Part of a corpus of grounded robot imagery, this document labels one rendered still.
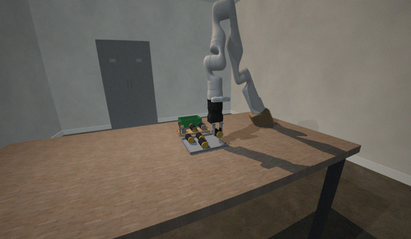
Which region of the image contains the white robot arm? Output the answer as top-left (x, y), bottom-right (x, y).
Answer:
top-left (204, 0), bottom-right (265, 115)

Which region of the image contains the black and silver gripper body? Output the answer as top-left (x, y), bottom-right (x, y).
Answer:
top-left (207, 89), bottom-right (230, 123)

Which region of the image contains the green open-top box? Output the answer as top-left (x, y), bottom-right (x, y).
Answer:
top-left (178, 115), bottom-right (202, 128)

